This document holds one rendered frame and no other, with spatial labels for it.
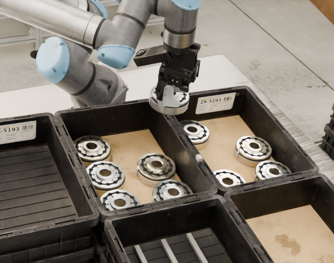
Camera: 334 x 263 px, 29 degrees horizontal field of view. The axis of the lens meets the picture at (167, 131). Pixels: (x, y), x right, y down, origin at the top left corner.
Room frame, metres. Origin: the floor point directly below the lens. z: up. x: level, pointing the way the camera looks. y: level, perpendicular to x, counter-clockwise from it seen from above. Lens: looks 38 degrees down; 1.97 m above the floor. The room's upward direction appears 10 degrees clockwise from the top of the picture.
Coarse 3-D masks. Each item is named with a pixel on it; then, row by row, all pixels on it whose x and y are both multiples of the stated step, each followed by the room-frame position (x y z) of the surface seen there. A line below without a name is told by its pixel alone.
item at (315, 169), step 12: (192, 96) 1.54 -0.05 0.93; (252, 96) 1.60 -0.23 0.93; (264, 108) 1.54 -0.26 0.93; (276, 120) 1.49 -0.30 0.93; (180, 132) 1.36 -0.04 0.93; (288, 132) 1.45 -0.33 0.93; (192, 144) 1.32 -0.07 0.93; (204, 168) 1.23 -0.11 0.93; (216, 180) 1.20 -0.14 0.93; (264, 180) 1.23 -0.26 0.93; (276, 180) 1.24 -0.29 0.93
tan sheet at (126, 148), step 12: (132, 132) 1.45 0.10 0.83; (144, 132) 1.46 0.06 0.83; (120, 144) 1.39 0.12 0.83; (132, 144) 1.40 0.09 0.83; (144, 144) 1.41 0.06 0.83; (156, 144) 1.42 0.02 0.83; (120, 156) 1.34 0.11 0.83; (132, 156) 1.35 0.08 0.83; (132, 168) 1.30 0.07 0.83; (132, 180) 1.25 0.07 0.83; (180, 180) 1.28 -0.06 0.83; (132, 192) 1.21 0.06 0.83; (144, 192) 1.21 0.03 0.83
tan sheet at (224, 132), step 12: (216, 120) 1.58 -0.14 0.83; (228, 120) 1.59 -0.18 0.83; (240, 120) 1.60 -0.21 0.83; (216, 132) 1.52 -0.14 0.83; (228, 132) 1.53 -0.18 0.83; (240, 132) 1.54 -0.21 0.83; (252, 132) 1.55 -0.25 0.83; (216, 144) 1.46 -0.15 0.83; (228, 144) 1.47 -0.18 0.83; (204, 156) 1.40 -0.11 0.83; (216, 156) 1.41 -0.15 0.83; (228, 156) 1.42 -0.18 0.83; (216, 168) 1.36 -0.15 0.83; (228, 168) 1.37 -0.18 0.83; (240, 168) 1.38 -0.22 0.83; (252, 168) 1.39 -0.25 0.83; (252, 180) 1.34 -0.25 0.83
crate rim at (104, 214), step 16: (64, 112) 1.36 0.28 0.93; (80, 112) 1.37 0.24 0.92; (64, 128) 1.29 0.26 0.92; (176, 128) 1.37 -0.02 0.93; (80, 160) 1.18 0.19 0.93; (192, 160) 1.26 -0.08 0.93; (208, 176) 1.20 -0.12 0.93; (96, 192) 1.08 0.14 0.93; (208, 192) 1.15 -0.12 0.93; (128, 208) 1.05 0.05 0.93; (144, 208) 1.06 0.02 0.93
